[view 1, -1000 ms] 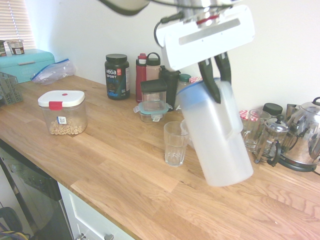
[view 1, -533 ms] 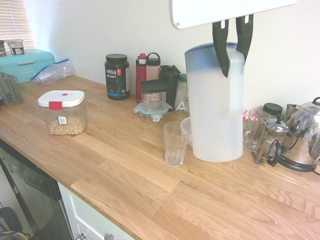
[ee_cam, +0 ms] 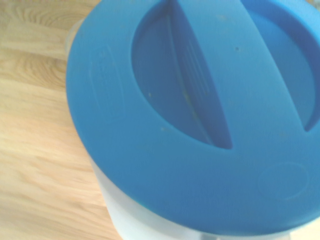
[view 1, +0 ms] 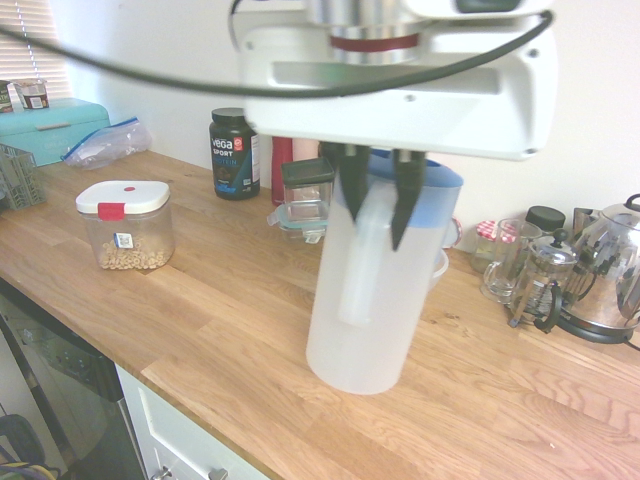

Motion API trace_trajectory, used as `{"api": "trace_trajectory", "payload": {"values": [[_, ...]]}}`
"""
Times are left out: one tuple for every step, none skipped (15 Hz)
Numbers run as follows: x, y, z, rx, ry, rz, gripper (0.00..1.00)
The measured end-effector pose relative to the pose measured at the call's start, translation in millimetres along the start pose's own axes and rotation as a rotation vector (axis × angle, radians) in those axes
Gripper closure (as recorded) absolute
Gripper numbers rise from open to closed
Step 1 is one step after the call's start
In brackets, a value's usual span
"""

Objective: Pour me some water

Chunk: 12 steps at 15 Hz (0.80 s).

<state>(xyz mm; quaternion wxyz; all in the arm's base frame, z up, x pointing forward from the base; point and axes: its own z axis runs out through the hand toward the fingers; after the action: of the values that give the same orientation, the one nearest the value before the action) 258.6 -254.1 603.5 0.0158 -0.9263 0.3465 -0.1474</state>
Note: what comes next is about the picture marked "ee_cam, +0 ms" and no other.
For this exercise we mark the translucent pitcher with blue lid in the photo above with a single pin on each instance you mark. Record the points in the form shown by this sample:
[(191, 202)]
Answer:
[(200, 100)]

